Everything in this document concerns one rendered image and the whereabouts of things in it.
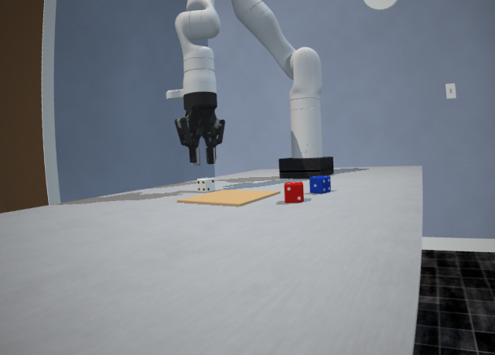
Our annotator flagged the red die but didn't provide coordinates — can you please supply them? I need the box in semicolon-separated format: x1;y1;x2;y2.
284;182;304;203

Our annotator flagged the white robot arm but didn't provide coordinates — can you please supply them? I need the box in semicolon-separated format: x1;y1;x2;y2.
166;0;323;159

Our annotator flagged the blue die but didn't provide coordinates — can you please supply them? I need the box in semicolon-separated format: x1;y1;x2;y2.
309;176;331;194

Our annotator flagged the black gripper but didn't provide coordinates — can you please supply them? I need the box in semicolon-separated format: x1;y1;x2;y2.
175;91;225;166

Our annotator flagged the tan square mat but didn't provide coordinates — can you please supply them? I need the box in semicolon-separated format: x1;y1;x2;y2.
177;190;281;207

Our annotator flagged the white die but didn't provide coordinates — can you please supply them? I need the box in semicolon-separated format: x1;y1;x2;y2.
197;178;215;193

